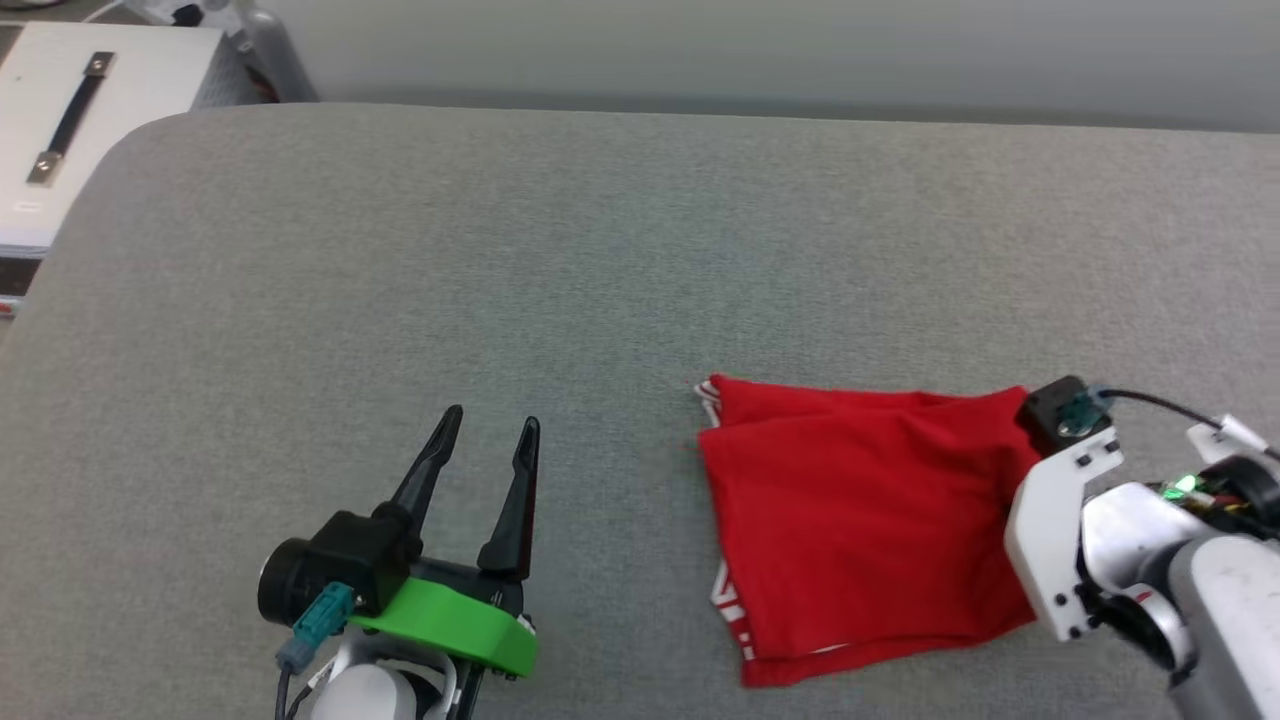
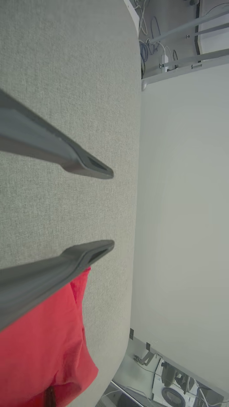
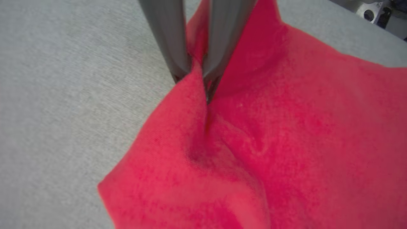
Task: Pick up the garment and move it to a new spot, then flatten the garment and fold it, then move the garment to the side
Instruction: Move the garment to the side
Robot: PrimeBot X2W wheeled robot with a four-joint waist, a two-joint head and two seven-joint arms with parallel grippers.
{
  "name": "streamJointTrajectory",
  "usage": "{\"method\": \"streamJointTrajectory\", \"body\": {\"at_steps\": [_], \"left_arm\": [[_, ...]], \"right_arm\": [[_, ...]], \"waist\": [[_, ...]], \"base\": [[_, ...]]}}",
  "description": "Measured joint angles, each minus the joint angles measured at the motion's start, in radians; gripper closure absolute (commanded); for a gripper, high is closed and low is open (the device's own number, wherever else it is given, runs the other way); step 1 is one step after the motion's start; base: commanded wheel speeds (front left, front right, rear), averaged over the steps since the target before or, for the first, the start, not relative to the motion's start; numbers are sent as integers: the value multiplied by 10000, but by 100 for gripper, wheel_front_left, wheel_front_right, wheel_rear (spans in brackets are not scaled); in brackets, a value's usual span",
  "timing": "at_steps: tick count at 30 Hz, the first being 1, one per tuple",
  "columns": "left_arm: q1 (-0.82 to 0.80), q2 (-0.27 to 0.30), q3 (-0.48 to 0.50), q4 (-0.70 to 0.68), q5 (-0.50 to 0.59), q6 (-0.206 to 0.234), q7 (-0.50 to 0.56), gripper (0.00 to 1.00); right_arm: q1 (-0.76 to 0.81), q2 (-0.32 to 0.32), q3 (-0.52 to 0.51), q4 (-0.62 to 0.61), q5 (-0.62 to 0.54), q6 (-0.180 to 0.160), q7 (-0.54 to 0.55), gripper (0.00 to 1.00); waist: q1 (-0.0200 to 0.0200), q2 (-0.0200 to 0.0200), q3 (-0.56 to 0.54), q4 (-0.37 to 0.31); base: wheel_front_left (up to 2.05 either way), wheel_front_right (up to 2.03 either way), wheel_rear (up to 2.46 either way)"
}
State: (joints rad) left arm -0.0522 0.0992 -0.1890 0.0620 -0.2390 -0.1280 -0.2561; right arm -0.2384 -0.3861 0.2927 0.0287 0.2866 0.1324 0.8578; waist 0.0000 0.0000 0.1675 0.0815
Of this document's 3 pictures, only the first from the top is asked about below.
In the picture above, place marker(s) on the grey metal partition post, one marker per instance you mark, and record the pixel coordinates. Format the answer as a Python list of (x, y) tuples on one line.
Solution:
[(275, 60)]

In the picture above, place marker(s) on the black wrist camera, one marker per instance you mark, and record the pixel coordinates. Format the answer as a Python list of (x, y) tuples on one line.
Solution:
[(365, 560), (1060, 415)]

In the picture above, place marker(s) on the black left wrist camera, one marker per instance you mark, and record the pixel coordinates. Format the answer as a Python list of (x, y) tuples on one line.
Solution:
[(365, 560)]

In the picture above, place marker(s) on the red white basketball jersey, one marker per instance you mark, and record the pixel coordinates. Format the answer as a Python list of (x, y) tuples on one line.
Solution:
[(860, 520)]

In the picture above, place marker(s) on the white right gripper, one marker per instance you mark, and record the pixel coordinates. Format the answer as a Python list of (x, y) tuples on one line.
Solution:
[(1045, 540)]

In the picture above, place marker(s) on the white power strip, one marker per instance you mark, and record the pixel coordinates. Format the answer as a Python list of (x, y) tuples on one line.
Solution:
[(185, 10)]

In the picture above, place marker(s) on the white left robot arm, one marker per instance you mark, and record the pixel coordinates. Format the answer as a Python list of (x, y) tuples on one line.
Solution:
[(385, 690)]

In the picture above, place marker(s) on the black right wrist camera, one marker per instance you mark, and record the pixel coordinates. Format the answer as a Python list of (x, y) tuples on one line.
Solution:
[(1060, 415)]

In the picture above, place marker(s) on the white equipment case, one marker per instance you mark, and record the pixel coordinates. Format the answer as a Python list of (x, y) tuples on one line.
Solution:
[(140, 110)]

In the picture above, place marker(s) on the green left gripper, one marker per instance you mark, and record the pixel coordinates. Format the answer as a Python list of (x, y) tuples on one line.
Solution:
[(450, 620)]

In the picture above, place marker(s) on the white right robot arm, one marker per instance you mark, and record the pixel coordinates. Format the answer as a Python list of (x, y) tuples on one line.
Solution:
[(1220, 620)]

